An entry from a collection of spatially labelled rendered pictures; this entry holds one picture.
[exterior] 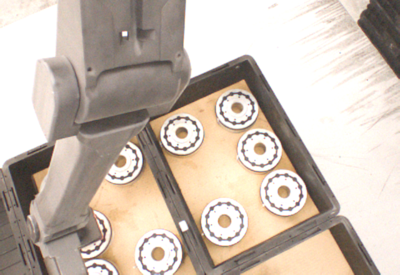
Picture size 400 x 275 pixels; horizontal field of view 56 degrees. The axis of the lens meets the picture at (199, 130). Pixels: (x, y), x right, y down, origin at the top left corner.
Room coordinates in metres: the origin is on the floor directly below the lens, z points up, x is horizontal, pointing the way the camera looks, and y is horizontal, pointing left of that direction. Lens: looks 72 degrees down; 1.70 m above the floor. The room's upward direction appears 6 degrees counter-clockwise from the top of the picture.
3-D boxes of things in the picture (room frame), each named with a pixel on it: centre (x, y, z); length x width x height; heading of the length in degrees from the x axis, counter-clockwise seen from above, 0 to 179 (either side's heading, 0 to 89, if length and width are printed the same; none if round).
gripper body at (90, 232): (0.06, 0.26, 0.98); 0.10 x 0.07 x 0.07; 110
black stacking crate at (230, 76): (0.19, -0.06, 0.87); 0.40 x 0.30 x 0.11; 20
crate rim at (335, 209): (0.19, -0.06, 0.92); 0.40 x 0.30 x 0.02; 20
